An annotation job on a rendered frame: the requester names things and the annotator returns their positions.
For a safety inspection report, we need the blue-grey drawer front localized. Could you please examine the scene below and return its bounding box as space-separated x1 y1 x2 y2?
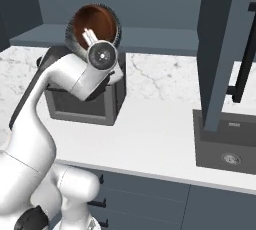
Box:
94 169 192 204
87 208 184 230
89 187 191 226

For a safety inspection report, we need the blue-grey base cabinet door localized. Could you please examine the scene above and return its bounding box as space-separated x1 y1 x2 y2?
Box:
181 183 256 230

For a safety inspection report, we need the black bar cabinet door handle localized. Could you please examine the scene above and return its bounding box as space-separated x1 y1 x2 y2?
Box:
227 2 256 104

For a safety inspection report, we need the blue-grey open wall cabinet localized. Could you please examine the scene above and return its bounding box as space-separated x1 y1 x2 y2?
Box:
9 0 211 57

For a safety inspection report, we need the blue-grey cabinet door with handle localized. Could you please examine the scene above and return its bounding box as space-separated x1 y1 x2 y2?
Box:
196 0 256 134

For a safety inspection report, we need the brown bowl with grey outside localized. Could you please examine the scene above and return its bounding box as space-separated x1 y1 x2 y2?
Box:
64 3 122 63

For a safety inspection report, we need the dark grey box appliance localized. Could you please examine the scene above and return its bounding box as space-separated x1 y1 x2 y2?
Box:
42 51 128 127

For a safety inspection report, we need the dark grey sink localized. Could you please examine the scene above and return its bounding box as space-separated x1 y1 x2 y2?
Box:
192 108 256 176

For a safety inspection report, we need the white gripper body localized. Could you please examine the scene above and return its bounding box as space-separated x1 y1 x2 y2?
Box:
81 27 99 46

